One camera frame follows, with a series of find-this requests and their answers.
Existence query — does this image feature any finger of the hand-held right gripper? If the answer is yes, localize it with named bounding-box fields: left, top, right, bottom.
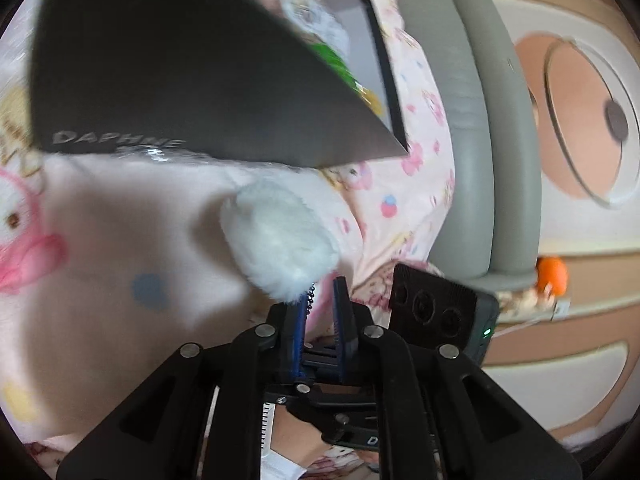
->
left=282, top=384, right=353, bottom=435

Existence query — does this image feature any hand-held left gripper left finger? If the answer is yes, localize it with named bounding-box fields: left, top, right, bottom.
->
left=57, top=292, right=308, bottom=480

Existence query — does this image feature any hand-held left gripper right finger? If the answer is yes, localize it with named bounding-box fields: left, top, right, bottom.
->
left=332, top=276, right=583, bottom=480

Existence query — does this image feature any white plush keychain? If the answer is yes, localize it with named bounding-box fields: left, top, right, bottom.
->
left=219, top=177, right=341, bottom=311

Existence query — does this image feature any black cardboard box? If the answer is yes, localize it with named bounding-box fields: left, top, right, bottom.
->
left=30, top=0, right=413, bottom=170

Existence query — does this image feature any cream printed cloth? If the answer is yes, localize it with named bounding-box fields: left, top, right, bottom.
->
left=492, top=287, right=571, bottom=322

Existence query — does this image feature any orange plush toy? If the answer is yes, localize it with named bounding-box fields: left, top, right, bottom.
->
left=536, top=256, right=571, bottom=297

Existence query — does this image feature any pink printed blanket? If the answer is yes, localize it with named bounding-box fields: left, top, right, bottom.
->
left=0, top=0, right=458, bottom=480

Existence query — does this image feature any beige cartoon floor mat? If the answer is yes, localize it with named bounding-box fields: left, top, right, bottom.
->
left=470, top=0, right=640, bottom=451

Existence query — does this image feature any yellow corn snack packet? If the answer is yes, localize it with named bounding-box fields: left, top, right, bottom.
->
left=307, top=40, right=386, bottom=116

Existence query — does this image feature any white printed packet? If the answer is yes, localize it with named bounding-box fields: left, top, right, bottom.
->
left=277, top=0, right=351, bottom=53

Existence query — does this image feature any grey padded bed frame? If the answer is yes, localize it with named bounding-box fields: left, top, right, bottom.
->
left=395, top=0, right=543, bottom=291

